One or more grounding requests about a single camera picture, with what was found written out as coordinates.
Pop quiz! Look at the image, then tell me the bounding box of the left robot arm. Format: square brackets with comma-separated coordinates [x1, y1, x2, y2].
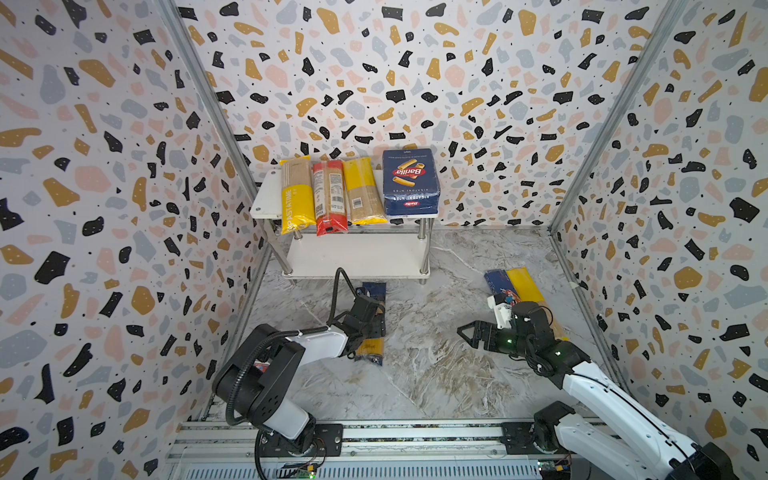
[213, 295, 385, 450]

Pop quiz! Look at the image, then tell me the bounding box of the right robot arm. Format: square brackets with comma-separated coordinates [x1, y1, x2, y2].
[457, 300, 736, 479]

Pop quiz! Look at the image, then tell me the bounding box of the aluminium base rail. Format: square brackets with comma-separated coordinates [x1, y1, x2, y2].
[163, 418, 685, 480]

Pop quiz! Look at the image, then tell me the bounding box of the yellow-top spaghetti bag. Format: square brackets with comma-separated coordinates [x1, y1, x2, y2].
[342, 157, 387, 225]

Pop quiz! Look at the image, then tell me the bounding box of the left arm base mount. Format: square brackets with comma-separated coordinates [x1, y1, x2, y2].
[258, 418, 344, 458]

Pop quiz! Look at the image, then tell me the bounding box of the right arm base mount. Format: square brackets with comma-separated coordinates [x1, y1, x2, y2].
[500, 401, 576, 455]

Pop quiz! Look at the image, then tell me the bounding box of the blue Barilla pasta box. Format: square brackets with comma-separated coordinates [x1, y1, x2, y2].
[382, 148, 441, 217]

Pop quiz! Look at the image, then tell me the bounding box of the yellow Pastatime spaghetti bag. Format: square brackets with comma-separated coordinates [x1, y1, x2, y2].
[280, 156, 316, 235]

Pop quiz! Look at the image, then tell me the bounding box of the white two-tier shelf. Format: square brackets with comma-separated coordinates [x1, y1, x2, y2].
[250, 169, 437, 284]

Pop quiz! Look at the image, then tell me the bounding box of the blue-top clear spaghetti bag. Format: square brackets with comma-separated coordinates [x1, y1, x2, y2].
[354, 282, 386, 366]

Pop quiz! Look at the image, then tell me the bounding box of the blue Barilla spaghetti box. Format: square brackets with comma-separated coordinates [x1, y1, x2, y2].
[484, 269, 517, 297]

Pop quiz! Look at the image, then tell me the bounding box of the red spaghetti bag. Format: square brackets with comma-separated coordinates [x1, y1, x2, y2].
[312, 160, 348, 236]

